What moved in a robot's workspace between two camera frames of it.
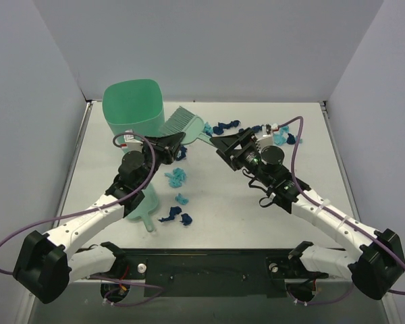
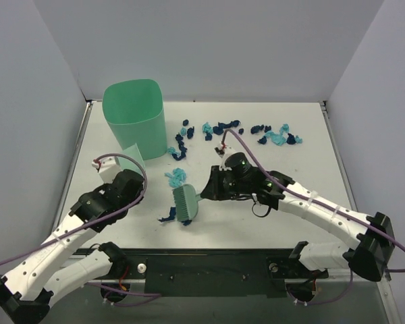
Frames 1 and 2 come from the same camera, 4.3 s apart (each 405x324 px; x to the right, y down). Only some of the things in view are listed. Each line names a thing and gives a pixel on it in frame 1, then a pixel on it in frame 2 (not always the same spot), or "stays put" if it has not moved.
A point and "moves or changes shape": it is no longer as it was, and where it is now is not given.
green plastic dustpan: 148,204 moves or changes shape
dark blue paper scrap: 219,129 stays put
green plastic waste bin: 136,105 stays put
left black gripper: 163,148 -> 131,182
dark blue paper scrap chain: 183,152 stays put
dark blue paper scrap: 291,140 stays put
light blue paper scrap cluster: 176,179 stays put
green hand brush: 192,125 -> 185,202
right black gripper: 233,150 -> 211,188
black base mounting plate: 209,273 stays put
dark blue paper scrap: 187,219 stays put
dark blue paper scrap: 173,210 stays put
